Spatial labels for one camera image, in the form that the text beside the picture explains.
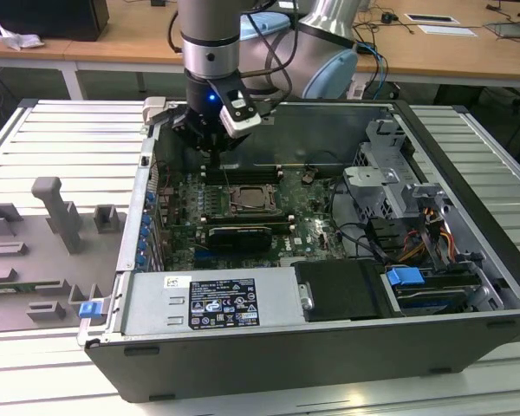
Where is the CPU with silver top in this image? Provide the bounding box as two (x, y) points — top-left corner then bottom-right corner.
(237, 187), (266, 205)

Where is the metal socket cover frame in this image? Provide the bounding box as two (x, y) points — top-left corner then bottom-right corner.
(230, 185), (276, 210)

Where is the CPU socket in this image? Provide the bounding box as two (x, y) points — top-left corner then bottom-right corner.
(226, 183), (286, 218)

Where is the wooden desk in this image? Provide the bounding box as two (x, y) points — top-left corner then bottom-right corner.
(0, 35), (192, 101)
(353, 0), (520, 88)

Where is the black graphics card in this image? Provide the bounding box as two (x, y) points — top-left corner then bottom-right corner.
(206, 224), (273, 254)

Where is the green motherboard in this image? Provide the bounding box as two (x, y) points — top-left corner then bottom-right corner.
(155, 166), (353, 272)

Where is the silver perforated drive cage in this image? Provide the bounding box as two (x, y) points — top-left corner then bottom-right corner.
(341, 118), (451, 220)

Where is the silver power supply unit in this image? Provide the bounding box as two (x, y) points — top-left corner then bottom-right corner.
(120, 265), (308, 338)

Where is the crumpled white paper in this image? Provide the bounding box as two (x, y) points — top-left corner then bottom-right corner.
(0, 23), (45, 51)

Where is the grey parts rack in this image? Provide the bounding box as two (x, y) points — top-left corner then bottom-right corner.
(0, 174), (129, 334)

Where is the blue case latch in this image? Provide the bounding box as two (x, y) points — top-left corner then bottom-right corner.
(79, 301), (103, 322)

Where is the black plastic shroud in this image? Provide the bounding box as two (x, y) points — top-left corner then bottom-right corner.
(294, 258), (394, 324)

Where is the green RAM stick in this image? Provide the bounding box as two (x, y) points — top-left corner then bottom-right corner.
(0, 281), (65, 296)

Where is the hard disk in blue carrier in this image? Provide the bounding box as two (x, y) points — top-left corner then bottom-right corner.
(383, 267), (480, 315)

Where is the open black PC case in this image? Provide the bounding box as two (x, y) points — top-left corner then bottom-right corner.
(78, 97), (520, 403)

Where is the white flat plate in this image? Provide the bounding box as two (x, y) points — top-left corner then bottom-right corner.
(417, 23), (479, 38)

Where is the clear glass tray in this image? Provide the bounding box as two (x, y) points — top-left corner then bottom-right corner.
(484, 16), (520, 42)

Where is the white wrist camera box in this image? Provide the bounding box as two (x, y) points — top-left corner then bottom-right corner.
(207, 75), (262, 140)

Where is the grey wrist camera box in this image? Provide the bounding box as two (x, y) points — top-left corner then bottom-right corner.
(141, 95), (177, 127)

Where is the black internal cable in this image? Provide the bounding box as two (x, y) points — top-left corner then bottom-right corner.
(328, 179), (389, 263)

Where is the blue cable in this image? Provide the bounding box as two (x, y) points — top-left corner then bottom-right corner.
(354, 40), (390, 103)

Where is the white desk cable grommet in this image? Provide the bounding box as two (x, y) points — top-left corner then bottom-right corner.
(404, 12), (458, 25)

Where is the orange yellow wire harness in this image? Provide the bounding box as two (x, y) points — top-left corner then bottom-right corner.
(399, 206), (457, 263)

